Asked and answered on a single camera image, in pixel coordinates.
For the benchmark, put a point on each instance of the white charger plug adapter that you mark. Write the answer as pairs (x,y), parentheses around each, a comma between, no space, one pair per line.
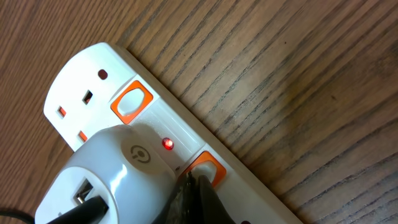
(122,168)

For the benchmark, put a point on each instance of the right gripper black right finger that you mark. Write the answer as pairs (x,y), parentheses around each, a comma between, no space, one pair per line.
(208,207)

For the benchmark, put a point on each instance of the white power strip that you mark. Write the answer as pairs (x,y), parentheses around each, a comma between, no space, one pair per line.
(104,86)

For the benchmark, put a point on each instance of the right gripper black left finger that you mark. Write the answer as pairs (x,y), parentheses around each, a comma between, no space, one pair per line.
(179,205)

